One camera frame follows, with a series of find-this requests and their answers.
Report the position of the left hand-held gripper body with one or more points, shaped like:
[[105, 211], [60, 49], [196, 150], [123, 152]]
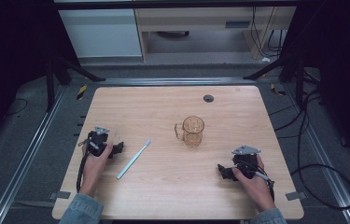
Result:
[[96, 143]]

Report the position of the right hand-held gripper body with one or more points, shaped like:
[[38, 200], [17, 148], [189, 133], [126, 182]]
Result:
[[244, 160]]

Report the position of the light blue toothbrush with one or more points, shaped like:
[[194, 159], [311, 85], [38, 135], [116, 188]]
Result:
[[132, 160]]

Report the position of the amber glass mug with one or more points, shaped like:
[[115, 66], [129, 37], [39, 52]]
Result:
[[193, 132]]

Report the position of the person's left hand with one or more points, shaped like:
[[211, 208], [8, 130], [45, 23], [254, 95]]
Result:
[[93, 169]]

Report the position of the person's right hand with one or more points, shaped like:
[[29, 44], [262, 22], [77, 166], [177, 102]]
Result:
[[256, 191]]

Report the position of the yellow black tape strip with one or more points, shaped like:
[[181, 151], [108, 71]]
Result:
[[277, 90], [81, 91]]

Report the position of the grey tape patch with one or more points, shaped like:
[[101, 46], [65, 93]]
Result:
[[295, 196], [60, 195]]

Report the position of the black metal stand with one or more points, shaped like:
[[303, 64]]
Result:
[[299, 84], [50, 90]]

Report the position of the round grey table grommet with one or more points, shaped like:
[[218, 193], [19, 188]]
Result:
[[208, 98]]

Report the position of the white cabinet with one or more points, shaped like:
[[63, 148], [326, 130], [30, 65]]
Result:
[[101, 34]]

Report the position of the light wooden desk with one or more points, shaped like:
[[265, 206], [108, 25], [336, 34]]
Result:
[[194, 20]]

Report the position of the aluminium floor rail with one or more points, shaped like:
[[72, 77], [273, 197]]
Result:
[[23, 161], [328, 174]]

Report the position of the aluminium cross rail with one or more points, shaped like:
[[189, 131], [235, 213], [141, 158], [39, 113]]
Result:
[[175, 81]]

